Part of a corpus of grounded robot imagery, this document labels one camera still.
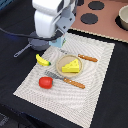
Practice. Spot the light blue milk carton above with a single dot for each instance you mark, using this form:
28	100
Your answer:
58	42

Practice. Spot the toy knife wooden handle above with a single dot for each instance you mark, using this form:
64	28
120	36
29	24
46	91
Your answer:
80	56

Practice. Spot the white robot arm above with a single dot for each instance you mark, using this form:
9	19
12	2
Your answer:
53	7

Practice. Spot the beige woven placemat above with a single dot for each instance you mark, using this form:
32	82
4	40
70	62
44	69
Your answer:
66	105

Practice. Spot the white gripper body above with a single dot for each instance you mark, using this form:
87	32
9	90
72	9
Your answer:
45	24

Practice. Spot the yellow toy cheese wedge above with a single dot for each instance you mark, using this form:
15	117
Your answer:
72	67

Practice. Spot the round wooden plate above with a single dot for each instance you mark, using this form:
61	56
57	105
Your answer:
66	59

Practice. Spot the pink toy stove top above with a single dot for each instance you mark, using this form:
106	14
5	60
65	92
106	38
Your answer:
106	25

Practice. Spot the red toy tomato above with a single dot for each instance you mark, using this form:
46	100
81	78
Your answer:
45	82

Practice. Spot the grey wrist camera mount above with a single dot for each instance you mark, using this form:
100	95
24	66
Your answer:
64	23

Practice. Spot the yellow toy banana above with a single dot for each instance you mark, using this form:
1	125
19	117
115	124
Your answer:
42	61

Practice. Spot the toy fork wooden handle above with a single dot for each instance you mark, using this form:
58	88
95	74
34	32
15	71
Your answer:
54	76

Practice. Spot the grey toy saucepan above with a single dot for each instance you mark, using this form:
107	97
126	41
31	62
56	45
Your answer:
35	43

